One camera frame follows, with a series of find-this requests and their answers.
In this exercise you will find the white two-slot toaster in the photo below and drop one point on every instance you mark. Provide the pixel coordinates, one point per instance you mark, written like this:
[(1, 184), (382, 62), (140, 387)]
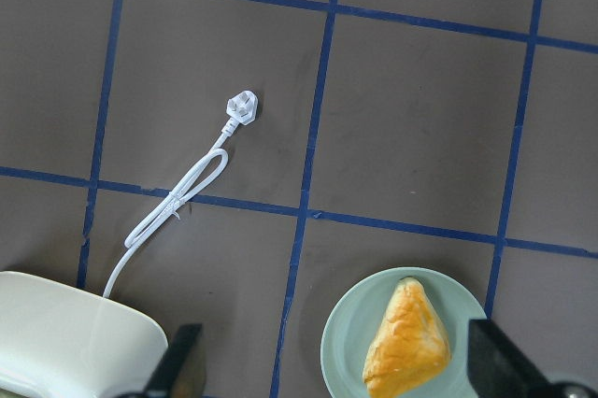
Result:
[(60, 341)]

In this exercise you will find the light green plate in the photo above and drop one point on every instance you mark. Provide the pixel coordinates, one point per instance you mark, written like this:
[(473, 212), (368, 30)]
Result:
[(354, 320)]

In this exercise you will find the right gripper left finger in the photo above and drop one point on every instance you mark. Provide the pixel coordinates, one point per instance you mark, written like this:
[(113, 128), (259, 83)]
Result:
[(180, 372)]

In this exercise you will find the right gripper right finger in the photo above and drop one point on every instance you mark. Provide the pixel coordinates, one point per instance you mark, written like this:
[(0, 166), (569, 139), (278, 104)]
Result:
[(498, 368)]

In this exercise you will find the orange triangular pastry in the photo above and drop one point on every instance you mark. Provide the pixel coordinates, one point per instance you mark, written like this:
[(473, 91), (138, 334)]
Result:
[(411, 345)]

